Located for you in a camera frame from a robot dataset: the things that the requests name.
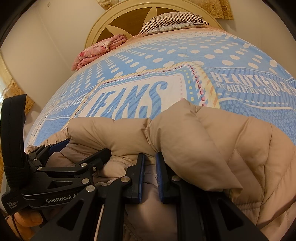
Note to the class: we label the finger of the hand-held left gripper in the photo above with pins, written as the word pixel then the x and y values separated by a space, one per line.
pixel 60 144
pixel 101 154

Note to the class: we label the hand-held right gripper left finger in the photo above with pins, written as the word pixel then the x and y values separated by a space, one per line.
pixel 141 178

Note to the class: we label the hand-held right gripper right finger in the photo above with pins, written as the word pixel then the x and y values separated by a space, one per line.
pixel 159 178

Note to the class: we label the beige quilted puffer jacket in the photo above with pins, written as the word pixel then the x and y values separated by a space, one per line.
pixel 208 139

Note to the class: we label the person's left hand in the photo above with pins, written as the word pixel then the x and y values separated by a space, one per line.
pixel 31 219

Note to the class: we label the yellow floral window curtain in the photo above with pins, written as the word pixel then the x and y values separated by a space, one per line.
pixel 13 92
pixel 215 8
pixel 108 3

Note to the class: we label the pink floral folded blanket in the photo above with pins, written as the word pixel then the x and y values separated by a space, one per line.
pixel 99 47

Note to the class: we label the blue dotted printed bed sheet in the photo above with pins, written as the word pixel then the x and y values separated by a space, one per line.
pixel 161 53

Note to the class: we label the cream wooden bed headboard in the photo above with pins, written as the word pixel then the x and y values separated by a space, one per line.
pixel 104 20

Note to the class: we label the striped pillow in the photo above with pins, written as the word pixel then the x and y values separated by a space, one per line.
pixel 171 22

